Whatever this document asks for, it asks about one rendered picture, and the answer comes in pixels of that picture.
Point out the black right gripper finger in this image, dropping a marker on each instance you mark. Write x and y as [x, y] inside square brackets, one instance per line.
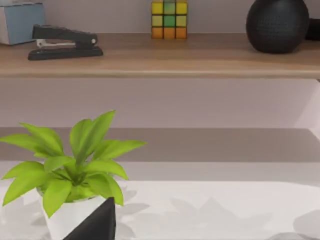
[100, 222]

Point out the green plant in white pot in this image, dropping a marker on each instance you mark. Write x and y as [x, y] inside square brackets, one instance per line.
[75, 170]

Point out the wooden shelf board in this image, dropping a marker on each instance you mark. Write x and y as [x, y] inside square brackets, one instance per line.
[160, 60]

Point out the black stapler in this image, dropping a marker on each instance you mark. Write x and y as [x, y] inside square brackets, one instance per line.
[65, 45]

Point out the colourful puzzle cube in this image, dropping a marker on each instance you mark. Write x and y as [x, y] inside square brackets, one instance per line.
[169, 20]

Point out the light blue box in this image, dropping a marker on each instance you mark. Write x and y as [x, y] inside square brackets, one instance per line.
[20, 22]

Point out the black round textured vase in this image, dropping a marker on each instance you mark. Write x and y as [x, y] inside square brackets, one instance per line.
[276, 25]

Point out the black object behind vase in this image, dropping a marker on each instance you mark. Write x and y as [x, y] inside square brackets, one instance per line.
[313, 29]

